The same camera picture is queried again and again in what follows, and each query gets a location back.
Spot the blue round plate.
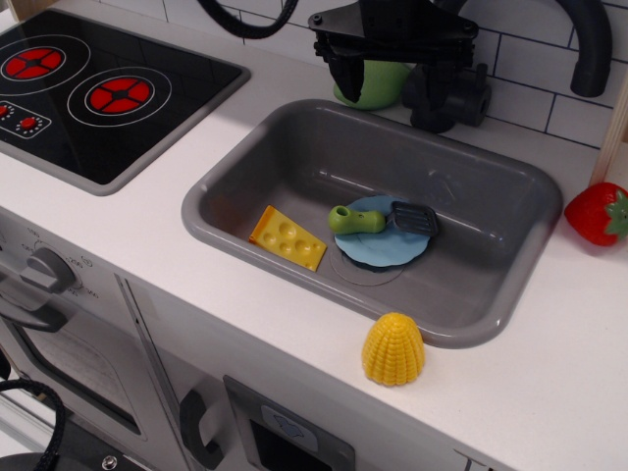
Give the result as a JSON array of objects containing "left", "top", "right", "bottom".
[{"left": 335, "top": 226, "right": 431, "bottom": 268}]

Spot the grey dishwasher control panel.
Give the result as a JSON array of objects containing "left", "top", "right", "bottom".
[{"left": 223, "top": 376, "right": 356, "bottom": 471}]

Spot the yellow cheese wedge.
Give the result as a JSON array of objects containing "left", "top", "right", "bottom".
[{"left": 248, "top": 205, "right": 327, "bottom": 272}]

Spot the red toy strawberry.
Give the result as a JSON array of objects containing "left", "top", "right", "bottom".
[{"left": 564, "top": 182, "right": 627, "bottom": 246}]

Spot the yellow corn cob piece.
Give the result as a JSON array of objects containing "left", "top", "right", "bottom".
[{"left": 361, "top": 312, "right": 426, "bottom": 387}]

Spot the grey oven knob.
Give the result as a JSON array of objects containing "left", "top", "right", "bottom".
[{"left": 20, "top": 247, "right": 77, "bottom": 293}]

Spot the dark grey faucet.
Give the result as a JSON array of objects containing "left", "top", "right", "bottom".
[{"left": 401, "top": 1, "right": 612, "bottom": 133}]

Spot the green handled grey spatula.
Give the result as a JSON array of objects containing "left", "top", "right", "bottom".
[{"left": 328, "top": 201, "right": 440, "bottom": 236}]

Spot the wooden shelf post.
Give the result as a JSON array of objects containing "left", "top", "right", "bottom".
[{"left": 589, "top": 77, "right": 627, "bottom": 188}]

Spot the green round toy object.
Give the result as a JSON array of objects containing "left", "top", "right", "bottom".
[{"left": 333, "top": 60, "right": 411, "bottom": 111}]

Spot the black braided cable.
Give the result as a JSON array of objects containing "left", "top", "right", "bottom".
[{"left": 196, "top": 0, "right": 300, "bottom": 39}]

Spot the black toy stove top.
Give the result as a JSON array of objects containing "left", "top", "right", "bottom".
[{"left": 1, "top": 9, "right": 250, "bottom": 196}]

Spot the grey plastic sink basin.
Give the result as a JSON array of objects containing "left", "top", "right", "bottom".
[{"left": 182, "top": 100, "right": 562, "bottom": 348}]

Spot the dark grey cabinet handle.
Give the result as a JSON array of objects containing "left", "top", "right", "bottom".
[{"left": 179, "top": 390, "right": 224, "bottom": 470}]

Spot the black cable lower left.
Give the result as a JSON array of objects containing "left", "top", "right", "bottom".
[{"left": 0, "top": 378, "right": 68, "bottom": 471}]

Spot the grey oven door handle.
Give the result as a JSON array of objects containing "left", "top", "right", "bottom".
[{"left": 1, "top": 273, "right": 68, "bottom": 333}]

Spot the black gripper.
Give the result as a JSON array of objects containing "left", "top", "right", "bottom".
[{"left": 308, "top": 1, "right": 479, "bottom": 103}]

